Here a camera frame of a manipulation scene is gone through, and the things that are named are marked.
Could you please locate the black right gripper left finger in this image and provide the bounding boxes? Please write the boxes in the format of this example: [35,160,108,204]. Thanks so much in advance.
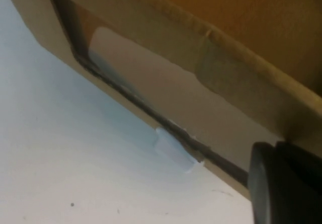
[247,141,279,224]

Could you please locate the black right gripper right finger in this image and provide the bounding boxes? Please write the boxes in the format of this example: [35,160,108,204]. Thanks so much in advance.
[275,140,322,224]

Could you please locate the cardboard drawer with window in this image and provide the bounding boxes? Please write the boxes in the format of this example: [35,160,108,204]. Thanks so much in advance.
[5,0,322,199]

